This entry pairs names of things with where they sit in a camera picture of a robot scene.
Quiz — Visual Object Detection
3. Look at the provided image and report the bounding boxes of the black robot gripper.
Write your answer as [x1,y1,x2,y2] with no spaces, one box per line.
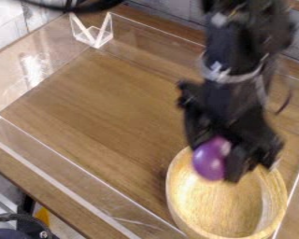
[178,63,284,183]

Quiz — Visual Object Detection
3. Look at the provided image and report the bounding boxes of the purple toy eggplant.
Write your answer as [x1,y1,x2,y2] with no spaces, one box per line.
[193,136,233,181]

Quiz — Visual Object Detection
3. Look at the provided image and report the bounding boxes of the brown wooden bowl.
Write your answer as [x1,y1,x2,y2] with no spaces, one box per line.
[166,148,289,239]

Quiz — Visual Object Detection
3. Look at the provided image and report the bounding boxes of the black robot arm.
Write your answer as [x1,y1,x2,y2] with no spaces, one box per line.
[178,0,297,183]

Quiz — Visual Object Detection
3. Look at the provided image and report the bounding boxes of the clear acrylic tray wall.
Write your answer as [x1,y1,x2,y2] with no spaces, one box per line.
[0,10,299,239]

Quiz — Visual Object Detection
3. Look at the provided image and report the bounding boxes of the clear acrylic corner bracket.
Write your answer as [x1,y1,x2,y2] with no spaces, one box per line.
[70,13,114,49]

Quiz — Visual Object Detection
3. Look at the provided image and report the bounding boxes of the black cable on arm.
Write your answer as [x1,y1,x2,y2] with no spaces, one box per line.
[19,0,128,14]

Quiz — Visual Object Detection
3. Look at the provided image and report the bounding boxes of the black clamp with cable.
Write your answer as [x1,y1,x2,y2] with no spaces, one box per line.
[0,213,60,239]

